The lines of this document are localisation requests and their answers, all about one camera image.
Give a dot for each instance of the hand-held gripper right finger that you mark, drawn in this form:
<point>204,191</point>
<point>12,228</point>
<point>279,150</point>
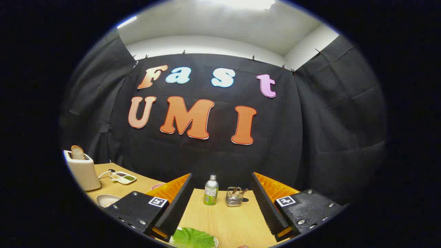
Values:
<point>267,206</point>

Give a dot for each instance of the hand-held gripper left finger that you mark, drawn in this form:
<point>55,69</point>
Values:
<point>175,206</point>

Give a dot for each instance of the green lettuce leaf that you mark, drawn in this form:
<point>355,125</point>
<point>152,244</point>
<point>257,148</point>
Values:
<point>193,238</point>

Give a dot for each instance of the toasted bread slice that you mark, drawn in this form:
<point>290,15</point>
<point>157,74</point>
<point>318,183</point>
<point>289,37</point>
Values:
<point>78,152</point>

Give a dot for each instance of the pink plate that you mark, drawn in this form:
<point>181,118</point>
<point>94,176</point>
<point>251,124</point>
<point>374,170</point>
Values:
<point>157,186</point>

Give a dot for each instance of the green label metal bottle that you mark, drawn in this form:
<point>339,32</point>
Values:
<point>211,193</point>

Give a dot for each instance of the white irregular plate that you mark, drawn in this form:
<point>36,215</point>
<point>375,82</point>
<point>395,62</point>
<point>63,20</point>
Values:
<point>216,241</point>

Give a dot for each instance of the white divided dish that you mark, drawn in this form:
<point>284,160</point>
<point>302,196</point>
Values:
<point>121,179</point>

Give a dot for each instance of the white round plate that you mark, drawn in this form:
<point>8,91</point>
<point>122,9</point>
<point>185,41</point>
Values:
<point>103,199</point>

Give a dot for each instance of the white toaster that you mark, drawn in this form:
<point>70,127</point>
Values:
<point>82,174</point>

